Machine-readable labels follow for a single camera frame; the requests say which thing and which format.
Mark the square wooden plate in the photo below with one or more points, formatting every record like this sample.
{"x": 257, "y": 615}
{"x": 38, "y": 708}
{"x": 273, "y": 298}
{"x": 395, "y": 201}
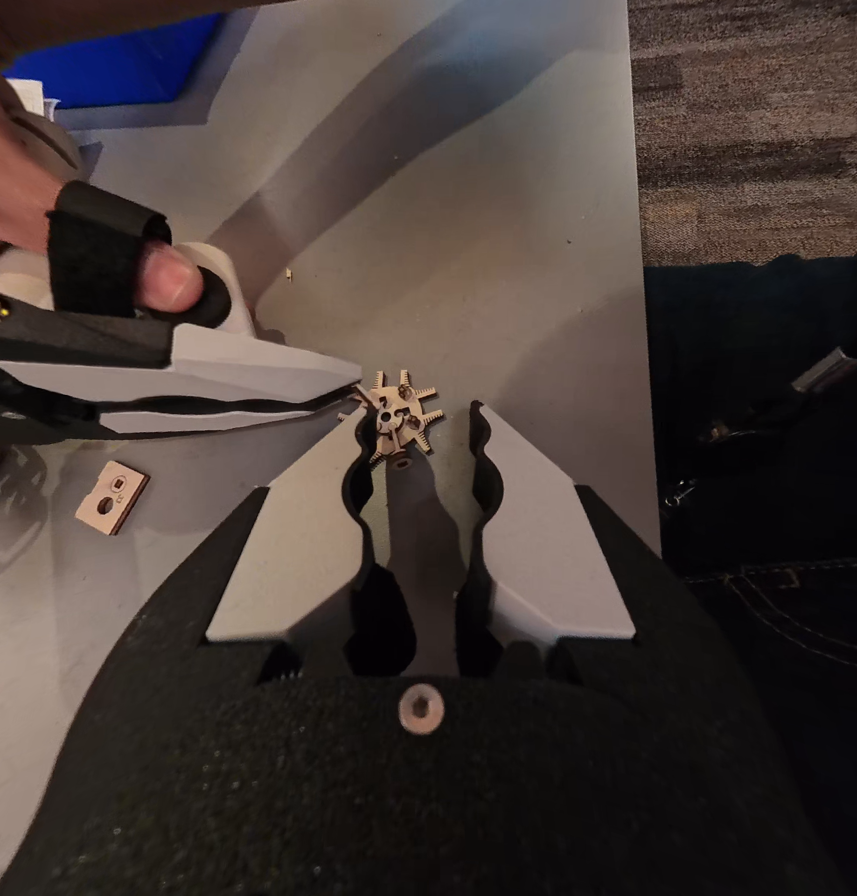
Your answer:
{"x": 136, "y": 486}

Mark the blue plastic bin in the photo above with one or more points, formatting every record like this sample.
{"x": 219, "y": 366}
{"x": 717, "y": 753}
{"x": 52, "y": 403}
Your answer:
{"x": 120, "y": 63}

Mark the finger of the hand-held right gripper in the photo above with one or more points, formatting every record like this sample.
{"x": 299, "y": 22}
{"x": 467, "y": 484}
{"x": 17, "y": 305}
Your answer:
{"x": 190, "y": 422}
{"x": 225, "y": 371}

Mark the person's right hand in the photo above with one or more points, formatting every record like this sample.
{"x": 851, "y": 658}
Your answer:
{"x": 169, "y": 276}

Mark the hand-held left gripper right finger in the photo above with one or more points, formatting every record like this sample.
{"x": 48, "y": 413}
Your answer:
{"x": 547, "y": 560}

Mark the wooden spiked gear disc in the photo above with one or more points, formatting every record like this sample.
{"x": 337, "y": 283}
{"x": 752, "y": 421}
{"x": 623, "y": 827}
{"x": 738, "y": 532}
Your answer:
{"x": 381, "y": 400}

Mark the small wooden pin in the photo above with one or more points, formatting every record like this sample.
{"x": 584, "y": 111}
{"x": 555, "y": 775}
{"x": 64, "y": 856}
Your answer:
{"x": 402, "y": 462}

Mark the grey desk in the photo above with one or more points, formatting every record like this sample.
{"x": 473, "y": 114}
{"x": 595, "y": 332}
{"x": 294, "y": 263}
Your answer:
{"x": 505, "y": 245}

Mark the dark blue jeans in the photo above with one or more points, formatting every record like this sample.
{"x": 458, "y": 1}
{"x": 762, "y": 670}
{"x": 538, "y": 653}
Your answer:
{"x": 750, "y": 350}

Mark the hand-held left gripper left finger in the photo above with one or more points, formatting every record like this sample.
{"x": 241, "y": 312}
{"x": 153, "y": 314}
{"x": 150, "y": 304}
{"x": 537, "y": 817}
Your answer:
{"x": 295, "y": 560}

